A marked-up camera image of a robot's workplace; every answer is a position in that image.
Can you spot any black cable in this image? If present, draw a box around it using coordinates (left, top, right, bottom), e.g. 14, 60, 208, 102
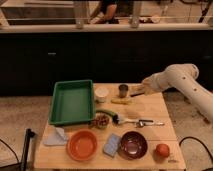
0, 138, 22, 168
179, 136, 213, 171

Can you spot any orange plastic bowl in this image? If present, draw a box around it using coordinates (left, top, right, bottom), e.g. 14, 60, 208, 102
66, 129, 98, 161

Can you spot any green plastic tray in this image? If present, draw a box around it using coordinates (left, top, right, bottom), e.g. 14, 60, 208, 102
49, 80, 95, 126

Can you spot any black stand pole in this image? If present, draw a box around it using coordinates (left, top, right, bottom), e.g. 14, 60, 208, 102
20, 129, 35, 171

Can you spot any black cable left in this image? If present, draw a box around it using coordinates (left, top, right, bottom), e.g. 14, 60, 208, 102
0, 138, 22, 168

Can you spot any yellow banana piece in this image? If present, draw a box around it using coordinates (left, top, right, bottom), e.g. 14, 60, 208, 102
111, 98, 131, 105

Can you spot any small bowl with nuts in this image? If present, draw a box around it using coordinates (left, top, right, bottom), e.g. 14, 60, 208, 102
91, 114, 109, 129

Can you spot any person in dark shirt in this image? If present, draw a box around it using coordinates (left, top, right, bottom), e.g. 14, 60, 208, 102
90, 0, 119, 24

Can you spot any black handled peeler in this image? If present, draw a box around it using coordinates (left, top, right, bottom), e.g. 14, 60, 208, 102
136, 120, 165, 128

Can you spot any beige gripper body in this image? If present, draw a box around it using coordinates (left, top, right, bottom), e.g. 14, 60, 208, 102
141, 77, 158, 95

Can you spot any green cucumber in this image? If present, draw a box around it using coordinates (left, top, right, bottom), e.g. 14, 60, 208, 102
96, 109, 117, 117

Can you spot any blue sponge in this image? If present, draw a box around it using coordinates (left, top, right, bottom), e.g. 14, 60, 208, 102
103, 134, 121, 157

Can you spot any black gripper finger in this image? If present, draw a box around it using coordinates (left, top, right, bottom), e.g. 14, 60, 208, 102
130, 93, 144, 98

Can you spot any small metal cup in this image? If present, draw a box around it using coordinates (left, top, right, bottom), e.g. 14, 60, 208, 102
119, 84, 128, 98

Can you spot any beige eraser block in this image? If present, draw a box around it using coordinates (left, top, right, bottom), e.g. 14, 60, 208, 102
130, 85, 144, 95

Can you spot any dark red bowl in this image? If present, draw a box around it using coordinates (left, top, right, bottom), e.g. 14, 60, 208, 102
119, 131, 148, 160

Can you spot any white folded cloth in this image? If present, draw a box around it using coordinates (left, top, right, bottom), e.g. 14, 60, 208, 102
43, 127, 68, 146

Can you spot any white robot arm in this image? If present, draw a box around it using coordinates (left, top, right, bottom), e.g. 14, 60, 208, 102
129, 63, 213, 123

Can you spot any white paper cup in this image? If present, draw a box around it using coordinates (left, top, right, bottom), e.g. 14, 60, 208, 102
95, 87, 109, 103

